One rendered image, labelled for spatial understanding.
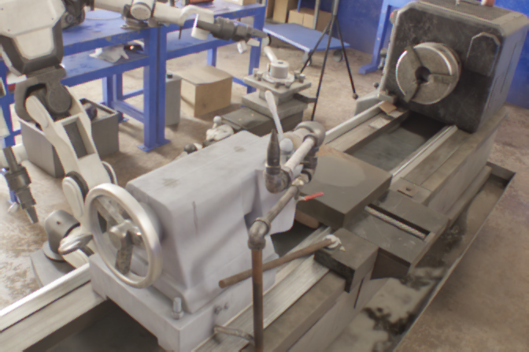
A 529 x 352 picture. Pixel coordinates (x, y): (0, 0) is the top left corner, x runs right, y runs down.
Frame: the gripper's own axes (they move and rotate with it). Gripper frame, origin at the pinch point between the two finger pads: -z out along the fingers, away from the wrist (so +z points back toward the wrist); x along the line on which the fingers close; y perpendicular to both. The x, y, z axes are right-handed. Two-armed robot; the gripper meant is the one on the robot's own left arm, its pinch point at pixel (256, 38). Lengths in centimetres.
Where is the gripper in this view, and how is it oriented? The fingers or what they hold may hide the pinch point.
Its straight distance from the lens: 218.2
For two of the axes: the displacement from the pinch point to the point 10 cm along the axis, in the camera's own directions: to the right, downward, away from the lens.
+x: -2.9, 1.1, 9.5
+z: -9.4, -2.2, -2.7
